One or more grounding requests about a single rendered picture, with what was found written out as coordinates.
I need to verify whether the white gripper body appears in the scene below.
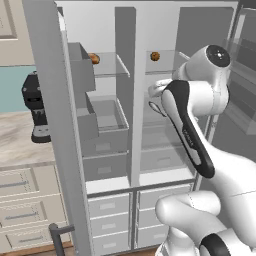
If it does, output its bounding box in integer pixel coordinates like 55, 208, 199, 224
147, 79, 174, 99

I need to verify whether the glass fridge shelf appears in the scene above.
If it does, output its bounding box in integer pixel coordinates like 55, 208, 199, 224
144, 49, 189, 76

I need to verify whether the white side-by-side fridge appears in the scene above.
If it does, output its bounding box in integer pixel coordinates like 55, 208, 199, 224
54, 0, 242, 256

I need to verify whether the glass freezer shelf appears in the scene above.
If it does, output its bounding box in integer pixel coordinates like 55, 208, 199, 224
93, 51, 131, 79

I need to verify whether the grey fridge drawer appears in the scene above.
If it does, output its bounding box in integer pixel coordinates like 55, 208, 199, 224
139, 145, 195, 173

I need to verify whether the grey fridge door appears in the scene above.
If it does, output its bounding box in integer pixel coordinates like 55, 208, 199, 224
196, 0, 256, 201

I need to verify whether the grey freezer drawer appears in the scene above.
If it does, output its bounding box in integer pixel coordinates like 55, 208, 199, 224
82, 151, 130, 183

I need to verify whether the grey freezer door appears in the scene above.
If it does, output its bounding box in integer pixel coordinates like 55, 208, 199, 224
21, 0, 100, 256

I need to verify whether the brown round food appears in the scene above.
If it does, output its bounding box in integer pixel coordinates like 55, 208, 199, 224
149, 51, 162, 63

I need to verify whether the brown food piece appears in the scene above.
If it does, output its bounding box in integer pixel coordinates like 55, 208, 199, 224
87, 52, 101, 66

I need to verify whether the grey door bin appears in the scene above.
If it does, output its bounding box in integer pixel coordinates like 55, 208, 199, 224
75, 91, 100, 142
67, 41, 97, 93

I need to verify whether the black coffee machine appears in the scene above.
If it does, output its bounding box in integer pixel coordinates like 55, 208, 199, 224
21, 70, 52, 144

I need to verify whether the beige drawer front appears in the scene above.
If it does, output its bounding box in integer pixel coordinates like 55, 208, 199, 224
0, 194, 68, 231
0, 225, 73, 253
0, 165, 62, 203

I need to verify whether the beige wall cupboard door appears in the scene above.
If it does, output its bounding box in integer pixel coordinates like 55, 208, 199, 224
0, 0, 36, 67

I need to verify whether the grey drawer handle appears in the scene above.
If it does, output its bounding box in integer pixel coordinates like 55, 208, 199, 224
0, 180, 30, 189
17, 235, 45, 244
4, 211, 39, 221

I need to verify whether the dark grey door handle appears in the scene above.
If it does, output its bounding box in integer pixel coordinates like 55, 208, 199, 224
48, 223, 76, 256

